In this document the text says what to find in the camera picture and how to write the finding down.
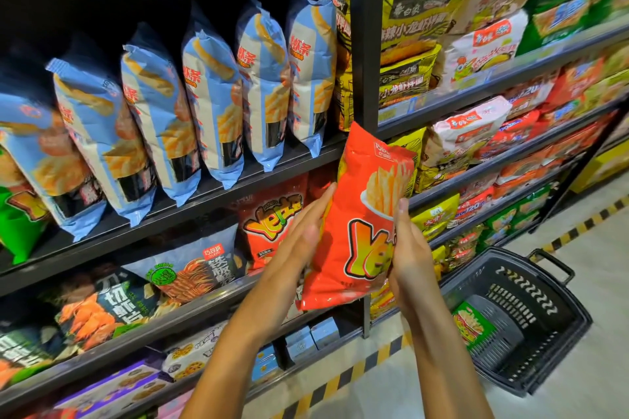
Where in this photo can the person's right hand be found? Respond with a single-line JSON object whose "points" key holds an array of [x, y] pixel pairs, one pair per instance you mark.
{"points": [[415, 276]]}

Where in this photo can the person's left hand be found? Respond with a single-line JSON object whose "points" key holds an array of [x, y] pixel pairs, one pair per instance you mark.
{"points": [[290, 276]]}

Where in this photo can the row of orange chip bags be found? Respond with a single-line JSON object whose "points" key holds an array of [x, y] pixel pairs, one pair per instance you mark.
{"points": [[270, 222]]}

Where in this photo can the row of small blue boxes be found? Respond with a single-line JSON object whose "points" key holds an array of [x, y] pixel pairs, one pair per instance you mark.
{"points": [[300, 340]]}

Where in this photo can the orange puffed snack bag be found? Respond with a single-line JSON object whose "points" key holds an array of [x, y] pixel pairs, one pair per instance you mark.
{"points": [[344, 227]]}

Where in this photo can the green fries snack bag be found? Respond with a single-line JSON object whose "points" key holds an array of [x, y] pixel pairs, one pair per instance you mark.
{"points": [[20, 227], [474, 325]]}

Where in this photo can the noodle packets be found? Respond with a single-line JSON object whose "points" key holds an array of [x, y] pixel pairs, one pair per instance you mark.
{"points": [[531, 129], [423, 1]]}

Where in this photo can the black metal shelf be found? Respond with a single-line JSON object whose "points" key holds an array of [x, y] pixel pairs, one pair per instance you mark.
{"points": [[366, 41]]}

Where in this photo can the person's right forearm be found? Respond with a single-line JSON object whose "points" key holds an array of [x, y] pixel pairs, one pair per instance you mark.
{"points": [[447, 370]]}

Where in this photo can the black shopping basket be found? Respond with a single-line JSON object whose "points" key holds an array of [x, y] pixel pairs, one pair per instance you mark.
{"points": [[541, 335]]}

